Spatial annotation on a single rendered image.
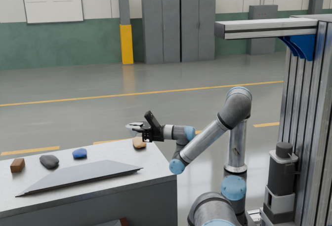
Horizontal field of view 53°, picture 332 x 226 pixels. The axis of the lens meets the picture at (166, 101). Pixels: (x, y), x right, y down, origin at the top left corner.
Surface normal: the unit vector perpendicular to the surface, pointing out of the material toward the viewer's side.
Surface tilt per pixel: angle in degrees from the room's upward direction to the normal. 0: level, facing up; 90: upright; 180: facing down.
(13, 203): 0
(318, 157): 90
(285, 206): 90
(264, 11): 90
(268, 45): 90
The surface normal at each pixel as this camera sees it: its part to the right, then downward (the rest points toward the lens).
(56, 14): 0.20, 0.32
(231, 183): -0.06, -0.89
